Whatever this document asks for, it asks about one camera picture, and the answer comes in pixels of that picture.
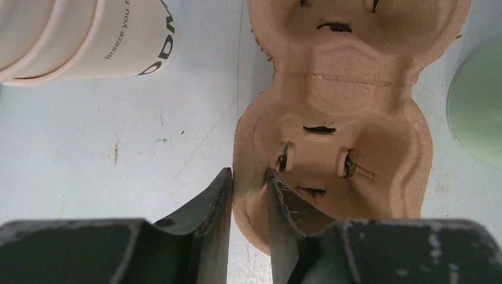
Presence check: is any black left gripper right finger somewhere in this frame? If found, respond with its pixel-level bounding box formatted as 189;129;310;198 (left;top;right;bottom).
266;169;501;283

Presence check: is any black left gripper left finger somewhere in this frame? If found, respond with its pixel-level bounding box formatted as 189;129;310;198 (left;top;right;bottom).
1;167;233;283

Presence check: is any stack of white paper cups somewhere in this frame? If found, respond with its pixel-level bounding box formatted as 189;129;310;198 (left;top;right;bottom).
1;1;179;87

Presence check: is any green straw holder cup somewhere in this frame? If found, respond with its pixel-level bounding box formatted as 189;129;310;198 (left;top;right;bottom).
446;35;501;168

